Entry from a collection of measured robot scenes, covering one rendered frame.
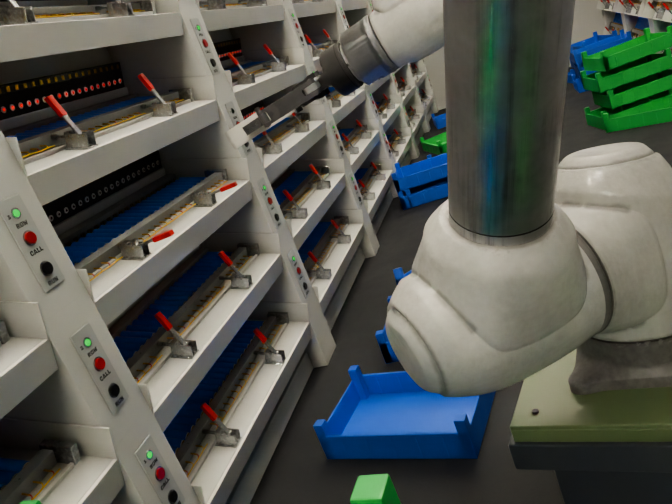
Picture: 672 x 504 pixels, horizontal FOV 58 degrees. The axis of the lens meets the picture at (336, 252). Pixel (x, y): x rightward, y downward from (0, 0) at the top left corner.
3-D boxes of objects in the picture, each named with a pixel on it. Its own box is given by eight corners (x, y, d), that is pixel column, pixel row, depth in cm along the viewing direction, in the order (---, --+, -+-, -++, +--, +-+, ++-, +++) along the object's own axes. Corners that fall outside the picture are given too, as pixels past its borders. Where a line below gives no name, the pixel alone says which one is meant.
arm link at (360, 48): (403, 65, 96) (371, 85, 98) (373, 12, 94) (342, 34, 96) (395, 72, 87) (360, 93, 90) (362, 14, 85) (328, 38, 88)
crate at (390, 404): (497, 387, 119) (486, 352, 117) (477, 459, 103) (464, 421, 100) (363, 395, 134) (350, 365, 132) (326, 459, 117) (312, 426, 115)
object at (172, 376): (283, 270, 145) (276, 216, 140) (159, 438, 91) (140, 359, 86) (205, 268, 150) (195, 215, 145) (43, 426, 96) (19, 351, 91)
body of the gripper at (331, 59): (360, 87, 90) (309, 119, 93) (370, 80, 97) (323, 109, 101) (333, 42, 88) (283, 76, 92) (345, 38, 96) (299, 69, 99)
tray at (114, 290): (252, 198, 139) (247, 157, 136) (101, 331, 85) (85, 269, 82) (173, 198, 144) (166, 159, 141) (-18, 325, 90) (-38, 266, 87)
